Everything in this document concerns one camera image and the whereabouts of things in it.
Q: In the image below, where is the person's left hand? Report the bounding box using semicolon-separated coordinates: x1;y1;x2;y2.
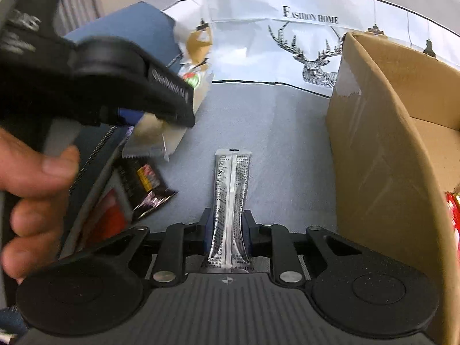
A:
0;129;81;285

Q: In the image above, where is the red striped snack packet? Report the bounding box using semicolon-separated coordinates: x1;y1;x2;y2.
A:
445;190;460;247

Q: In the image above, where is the dark glossy snack packet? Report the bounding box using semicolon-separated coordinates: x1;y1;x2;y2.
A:
117;156;179;222

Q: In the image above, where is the blue zippered cushion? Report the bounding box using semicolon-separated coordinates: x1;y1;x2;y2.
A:
59;2;185;259

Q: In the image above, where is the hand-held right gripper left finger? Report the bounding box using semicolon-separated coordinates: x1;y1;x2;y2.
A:
86;208;213;285

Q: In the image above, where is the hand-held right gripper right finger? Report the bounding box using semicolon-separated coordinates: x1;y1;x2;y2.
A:
242;208;364;285

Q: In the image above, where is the beige snack packet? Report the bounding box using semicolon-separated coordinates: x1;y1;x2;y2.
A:
121;63;213;163

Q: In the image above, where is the grey ribbed case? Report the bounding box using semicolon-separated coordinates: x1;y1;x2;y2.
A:
54;0;106;38

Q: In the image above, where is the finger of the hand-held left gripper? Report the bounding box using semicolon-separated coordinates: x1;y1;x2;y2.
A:
104;59;197;129

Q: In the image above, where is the brown cardboard box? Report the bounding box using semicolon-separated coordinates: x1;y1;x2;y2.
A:
325;30;460;345

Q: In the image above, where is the silver stick snack packet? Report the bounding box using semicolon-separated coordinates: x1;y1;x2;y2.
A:
208;148;253;271

